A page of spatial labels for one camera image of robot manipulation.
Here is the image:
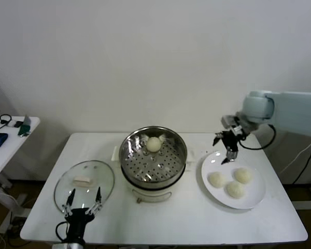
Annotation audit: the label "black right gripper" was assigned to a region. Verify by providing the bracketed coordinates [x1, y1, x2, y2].
[213, 129, 241, 165]

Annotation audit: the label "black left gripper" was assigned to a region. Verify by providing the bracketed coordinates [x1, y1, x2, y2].
[61, 186, 104, 243]

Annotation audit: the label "glass lid with cream handle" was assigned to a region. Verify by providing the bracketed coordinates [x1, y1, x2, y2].
[53, 160, 116, 214]

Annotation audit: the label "white steamed baozi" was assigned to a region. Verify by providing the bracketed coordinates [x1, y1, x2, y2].
[234, 168, 254, 185]
[224, 181, 247, 199]
[208, 172, 228, 188]
[147, 136, 162, 153]

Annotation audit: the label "steel steamer pot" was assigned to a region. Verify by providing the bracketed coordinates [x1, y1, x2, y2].
[111, 145, 197, 204]

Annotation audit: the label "stainless steel steamer basket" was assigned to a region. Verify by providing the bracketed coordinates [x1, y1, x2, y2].
[119, 126, 189, 189]

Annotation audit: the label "white round plate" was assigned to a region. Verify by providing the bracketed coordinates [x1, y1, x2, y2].
[201, 151, 267, 210]

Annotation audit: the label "white side table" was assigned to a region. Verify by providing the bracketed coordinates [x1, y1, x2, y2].
[0, 116, 41, 234]

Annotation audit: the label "green and grey tool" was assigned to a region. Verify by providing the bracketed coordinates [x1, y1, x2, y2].
[17, 115, 32, 137]

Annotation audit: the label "black headphones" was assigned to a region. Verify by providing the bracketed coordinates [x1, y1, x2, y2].
[0, 114, 13, 130]

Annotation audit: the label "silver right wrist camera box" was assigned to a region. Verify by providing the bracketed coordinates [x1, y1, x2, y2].
[221, 115, 244, 137]

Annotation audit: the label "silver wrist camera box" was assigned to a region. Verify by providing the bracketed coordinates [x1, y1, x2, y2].
[51, 242, 86, 249]
[221, 115, 244, 137]

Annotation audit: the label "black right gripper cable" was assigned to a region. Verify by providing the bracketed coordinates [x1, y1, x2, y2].
[238, 124, 277, 151]

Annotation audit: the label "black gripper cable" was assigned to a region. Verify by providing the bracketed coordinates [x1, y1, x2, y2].
[238, 124, 277, 151]
[55, 220, 69, 242]

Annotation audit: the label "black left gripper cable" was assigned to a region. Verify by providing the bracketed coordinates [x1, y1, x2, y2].
[55, 220, 69, 242]

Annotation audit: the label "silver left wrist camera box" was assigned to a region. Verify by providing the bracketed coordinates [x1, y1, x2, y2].
[51, 242, 86, 249]

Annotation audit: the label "white power cable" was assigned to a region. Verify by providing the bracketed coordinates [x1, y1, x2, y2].
[278, 139, 311, 176]

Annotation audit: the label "white table leg frame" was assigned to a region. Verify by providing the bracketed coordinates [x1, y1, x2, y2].
[291, 187, 311, 211]

